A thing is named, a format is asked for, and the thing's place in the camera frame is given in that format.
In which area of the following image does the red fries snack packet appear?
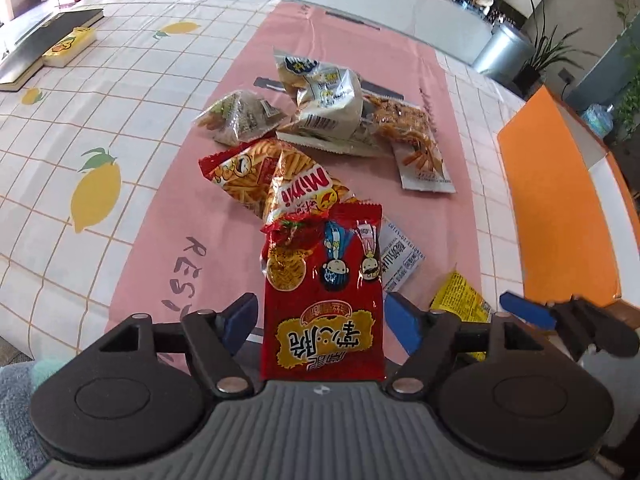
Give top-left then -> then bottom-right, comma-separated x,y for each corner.
198,139 -> 283,218

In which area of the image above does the orange cardboard box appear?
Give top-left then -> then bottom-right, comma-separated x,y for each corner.
496,85 -> 640,307

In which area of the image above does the red noodle snack packet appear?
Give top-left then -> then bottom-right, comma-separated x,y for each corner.
259,200 -> 387,382

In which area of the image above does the silver trash can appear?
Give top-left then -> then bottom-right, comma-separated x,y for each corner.
472,22 -> 535,86

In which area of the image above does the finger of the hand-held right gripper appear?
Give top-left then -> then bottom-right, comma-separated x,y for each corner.
500,290 -> 640,361

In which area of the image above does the white spicy strip packet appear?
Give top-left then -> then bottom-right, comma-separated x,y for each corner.
276,122 -> 388,157

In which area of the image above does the hanging green vine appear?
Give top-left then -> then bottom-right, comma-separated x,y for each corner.
600,0 -> 640,131

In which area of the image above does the yellow box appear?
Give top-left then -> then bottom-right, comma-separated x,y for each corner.
42,27 -> 98,68

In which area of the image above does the yellow snack packet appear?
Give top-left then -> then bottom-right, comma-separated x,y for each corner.
429,270 -> 494,362

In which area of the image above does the potted snake plant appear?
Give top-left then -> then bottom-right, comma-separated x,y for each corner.
514,0 -> 598,102

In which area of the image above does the clear fried sticks packet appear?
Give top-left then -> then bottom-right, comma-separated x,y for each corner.
362,91 -> 457,194

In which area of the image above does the white tv cabinet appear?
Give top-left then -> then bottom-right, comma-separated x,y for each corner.
240,0 -> 503,68

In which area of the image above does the blue water bottle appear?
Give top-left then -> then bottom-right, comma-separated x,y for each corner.
581,103 -> 616,139

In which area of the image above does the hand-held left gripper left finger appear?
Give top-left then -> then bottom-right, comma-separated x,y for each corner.
97,292 -> 260,397

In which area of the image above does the pink mat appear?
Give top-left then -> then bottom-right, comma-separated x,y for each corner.
107,0 -> 526,363

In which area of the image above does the teal striped cloth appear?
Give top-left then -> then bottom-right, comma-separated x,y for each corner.
0,357 -> 66,480

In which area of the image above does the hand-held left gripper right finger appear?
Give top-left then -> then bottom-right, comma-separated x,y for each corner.
382,290 -> 540,397

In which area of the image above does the orange fries snack packet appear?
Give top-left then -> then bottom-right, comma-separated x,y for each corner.
264,149 -> 351,226

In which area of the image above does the triangular green snack packet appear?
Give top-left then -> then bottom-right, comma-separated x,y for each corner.
192,89 -> 287,147

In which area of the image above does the white barcode packet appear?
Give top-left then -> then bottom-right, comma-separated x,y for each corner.
379,216 -> 427,294

